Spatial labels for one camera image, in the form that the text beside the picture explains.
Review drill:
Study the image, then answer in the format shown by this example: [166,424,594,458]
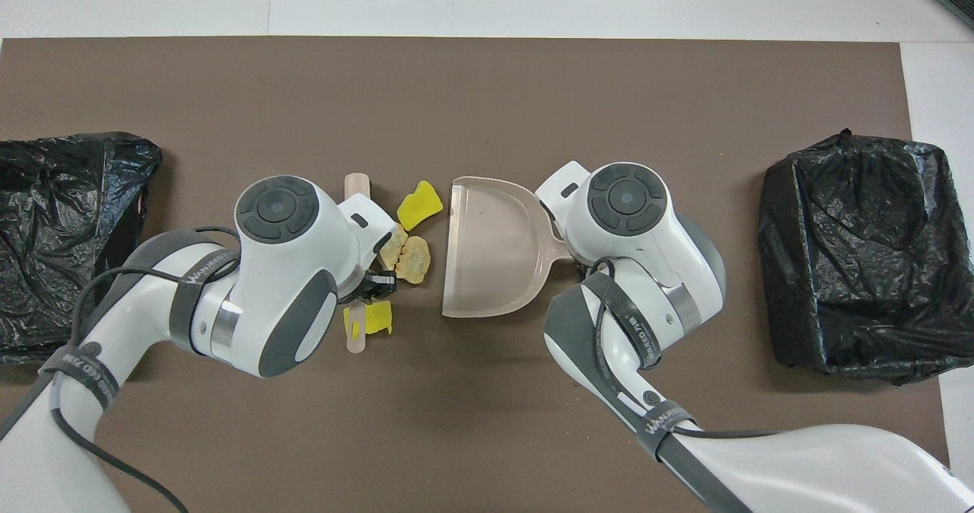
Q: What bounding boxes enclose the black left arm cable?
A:
[52,226,244,513]

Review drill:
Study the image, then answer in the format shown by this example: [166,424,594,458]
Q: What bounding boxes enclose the black bag lined bin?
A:
[0,132,164,369]
[758,129,974,386]

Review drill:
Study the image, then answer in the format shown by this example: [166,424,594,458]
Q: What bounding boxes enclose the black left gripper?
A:
[352,269,398,305]

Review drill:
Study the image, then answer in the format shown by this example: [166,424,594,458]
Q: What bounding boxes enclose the notched yellow sponge piece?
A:
[342,300,393,339]

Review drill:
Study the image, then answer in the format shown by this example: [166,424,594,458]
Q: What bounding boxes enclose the brown table mat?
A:
[0,37,953,513]

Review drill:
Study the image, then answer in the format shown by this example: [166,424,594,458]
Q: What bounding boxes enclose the yellow sponge chunk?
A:
[396,180,444,232]

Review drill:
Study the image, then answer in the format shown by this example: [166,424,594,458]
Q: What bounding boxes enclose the beige hand brush black bristles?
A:
[344,173,372,355]

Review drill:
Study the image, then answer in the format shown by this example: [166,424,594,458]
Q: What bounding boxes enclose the beige trash piece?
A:
[396,235,431,285]
[379,224,409,267]

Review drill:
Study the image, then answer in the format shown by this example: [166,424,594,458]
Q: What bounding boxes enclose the beige plastic dustpan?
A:
[442,176,579,319]

